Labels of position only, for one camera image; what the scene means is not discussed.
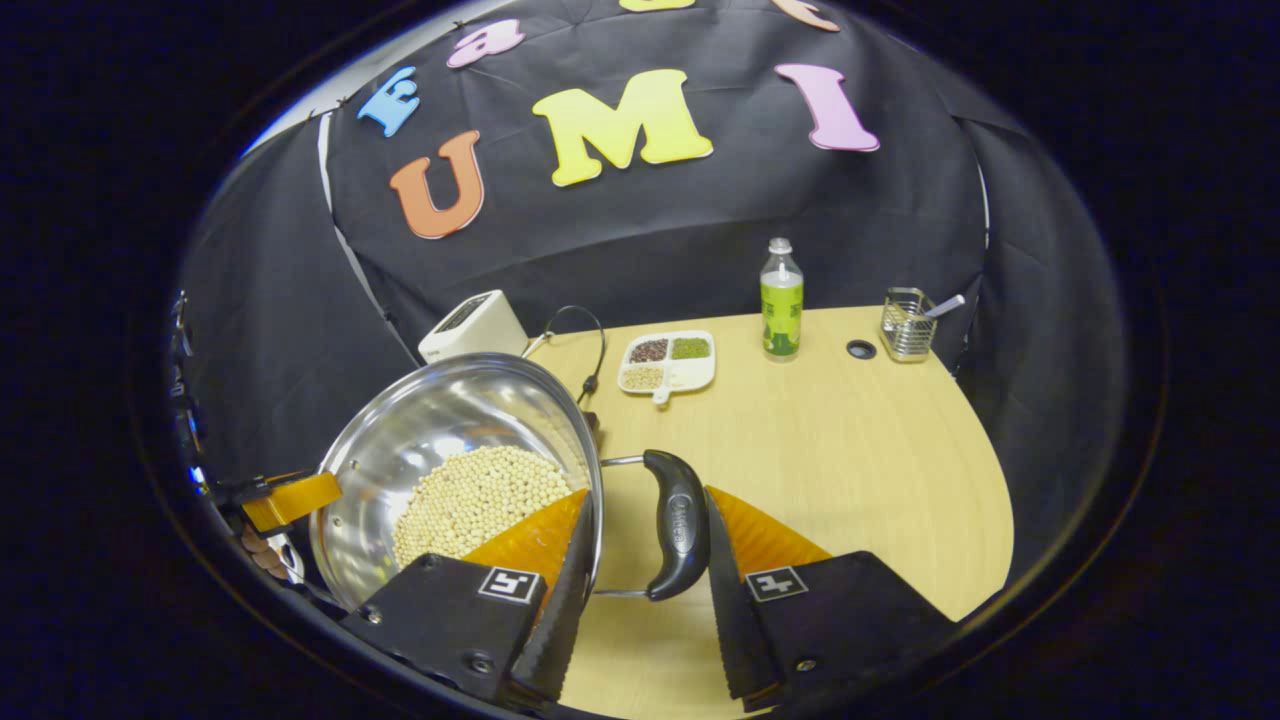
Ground black power cable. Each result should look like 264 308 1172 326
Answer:
540 305 608 401

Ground steel pot with black handle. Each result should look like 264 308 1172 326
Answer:
308 352 713 611

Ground green label bottle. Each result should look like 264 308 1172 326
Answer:
760 237 804 362

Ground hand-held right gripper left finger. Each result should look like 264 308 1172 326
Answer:
340 487 598 706

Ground pile of soybeans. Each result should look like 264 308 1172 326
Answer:
393 445 573 571

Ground metal wire cutlery holder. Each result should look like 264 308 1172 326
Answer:
880 287 938 362

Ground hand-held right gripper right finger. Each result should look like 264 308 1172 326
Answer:
703 485 956 713

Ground white toaster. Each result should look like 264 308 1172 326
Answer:
418 290 529 365

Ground white divided plate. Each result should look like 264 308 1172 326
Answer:
617 330 717 406

